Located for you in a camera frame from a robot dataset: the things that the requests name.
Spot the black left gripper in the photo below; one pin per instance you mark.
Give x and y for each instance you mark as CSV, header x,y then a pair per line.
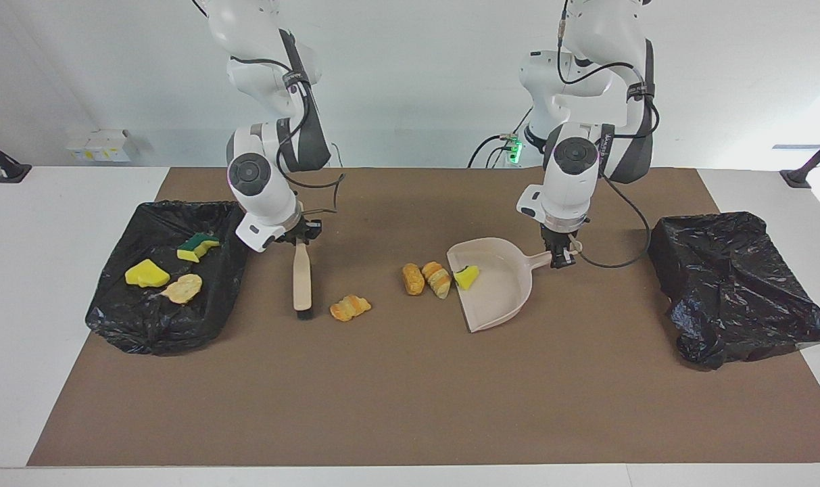
x,y
560,238

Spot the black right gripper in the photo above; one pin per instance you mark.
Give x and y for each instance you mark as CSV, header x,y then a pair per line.
x,y
295,235

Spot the beige plastic dustpan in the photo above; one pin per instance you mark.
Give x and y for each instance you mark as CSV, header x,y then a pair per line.
x,y
497,291

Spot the orange striped sponge chunk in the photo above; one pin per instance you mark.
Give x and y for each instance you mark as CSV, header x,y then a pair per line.
x,y
349,308

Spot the brown oval sponge chunk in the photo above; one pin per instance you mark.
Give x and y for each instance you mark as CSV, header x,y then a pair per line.
x,y
413,279

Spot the tan sponge chunk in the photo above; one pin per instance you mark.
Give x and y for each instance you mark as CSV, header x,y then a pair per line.
x,y
182,289
439,279

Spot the yellow green-backed sponge piece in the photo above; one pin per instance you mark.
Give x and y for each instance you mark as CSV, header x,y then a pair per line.
x,y
188,254

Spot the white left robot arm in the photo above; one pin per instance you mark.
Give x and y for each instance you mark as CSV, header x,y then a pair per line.
x,y
572,182

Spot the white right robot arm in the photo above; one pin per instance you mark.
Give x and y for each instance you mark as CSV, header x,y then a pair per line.
x,y
264,196

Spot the black bag-lined trash bin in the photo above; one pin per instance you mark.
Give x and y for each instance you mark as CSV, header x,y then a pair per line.
x,y
727,291
200,325

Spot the brown table mat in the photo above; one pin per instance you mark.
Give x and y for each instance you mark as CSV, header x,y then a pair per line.
x,y
551,419

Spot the white cardboard box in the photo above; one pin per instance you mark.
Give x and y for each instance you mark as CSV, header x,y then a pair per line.
x,y
77,150
115,145

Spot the black camera stand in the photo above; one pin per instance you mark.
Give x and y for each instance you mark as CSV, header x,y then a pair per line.
x,y
798,177
14,172

